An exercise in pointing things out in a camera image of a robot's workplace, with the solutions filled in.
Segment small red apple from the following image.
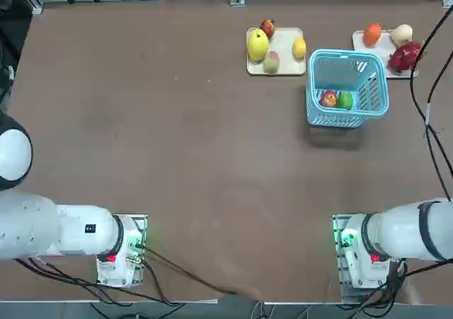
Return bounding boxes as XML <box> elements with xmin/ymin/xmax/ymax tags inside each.
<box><xmin>320</xmin><ymin>90</ymin><xmax>338</xmax><ymax>108</ymax></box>

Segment green apple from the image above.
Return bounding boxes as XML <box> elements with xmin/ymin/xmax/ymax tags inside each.
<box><xmin>336</xmin><ymin>91</ymin><xmax>355</xmax><ymax>110</ymax></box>

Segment beige tray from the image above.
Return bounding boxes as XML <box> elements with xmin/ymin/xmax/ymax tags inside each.
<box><xmin>246</xmin><ymin>27</ymin><xmax>307</xmax><ymax>76</ymax></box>
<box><xmin>351</xmin><ymin>28</ymin><xmax>419</xmax><ymax>80</ymax></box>

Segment yellow lemon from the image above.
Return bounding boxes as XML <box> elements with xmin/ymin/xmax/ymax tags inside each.
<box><xmin>292</xmin><ymin>37</ymin><xmax>307</xmax><ymax>59</ymax></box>

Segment light blue plastic basket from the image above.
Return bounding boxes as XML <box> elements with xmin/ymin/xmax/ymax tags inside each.
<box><xmin>305</xmin><ymin>48</ymin><xmax>390</xmax><ymax>129</ymax></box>

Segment orange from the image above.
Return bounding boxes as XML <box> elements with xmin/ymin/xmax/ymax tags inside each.
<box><xmin>363</xmin><ymin>23</ymin><xmax>383</xmax><ymax>46</ymax></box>

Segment pink green peach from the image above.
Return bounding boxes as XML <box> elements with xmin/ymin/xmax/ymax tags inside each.
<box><xmin>263</xmin><ymin>51</ymin><xmax>280</xmax><ymax>74</ymax></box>

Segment large yellow-green fruit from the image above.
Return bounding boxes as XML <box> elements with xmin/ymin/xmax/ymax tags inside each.
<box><xmin>247</xmin><ymin>28</ymin><xmax>270</xmax><ymax>62</ymax></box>

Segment red pomegranate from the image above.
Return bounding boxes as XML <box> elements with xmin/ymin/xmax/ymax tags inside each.
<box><xmin>260</xmin><ymin>18</ymin><xmax>277</xmax><ymax>40</ymax></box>

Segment red dragon fruit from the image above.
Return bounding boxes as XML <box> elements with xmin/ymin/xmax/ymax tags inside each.
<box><xmin>387</xmin><ymin>40</ymin><xmax>425</xmax><ymax>75</ymax></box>

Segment pale beige pear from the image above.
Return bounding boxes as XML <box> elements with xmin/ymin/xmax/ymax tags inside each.
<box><xmin>390</xmin><ymin>23</ymin><xmax>414</xmax><ymax>47</ymax></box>

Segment metal base plate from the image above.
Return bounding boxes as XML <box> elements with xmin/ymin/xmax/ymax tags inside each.
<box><xmin>332</xmin><ymin>213</ymin><xmax>392</xmax><ymax>303</ymax></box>
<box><xmin>112</xmin><ymin>212</ymin><xmax>148</xmax><ymax>286</ymax></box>

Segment black table cable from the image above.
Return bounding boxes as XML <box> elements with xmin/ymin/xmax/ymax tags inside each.
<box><xmin>141</xmin><ymin>246</ymin><xmax>239</xmax><ymax>296</ymax></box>

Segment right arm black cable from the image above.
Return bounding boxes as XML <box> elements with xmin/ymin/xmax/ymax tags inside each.
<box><xmin>409</xmin><ymin>4</ymin><xmax>453</xmax><ymax>202</ymax></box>

